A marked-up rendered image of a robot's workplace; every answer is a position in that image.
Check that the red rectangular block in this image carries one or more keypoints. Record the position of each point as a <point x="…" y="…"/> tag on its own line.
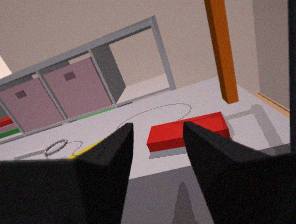
<point x="170" y="135"/>

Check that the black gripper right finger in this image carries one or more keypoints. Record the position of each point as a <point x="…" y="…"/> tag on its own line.
<point x="241" y="185"/>

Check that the orange long bar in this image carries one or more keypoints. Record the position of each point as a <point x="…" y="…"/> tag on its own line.
<point x="218" y="25"/>

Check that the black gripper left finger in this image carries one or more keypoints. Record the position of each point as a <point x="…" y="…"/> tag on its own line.
<point x="89" y="189"/>

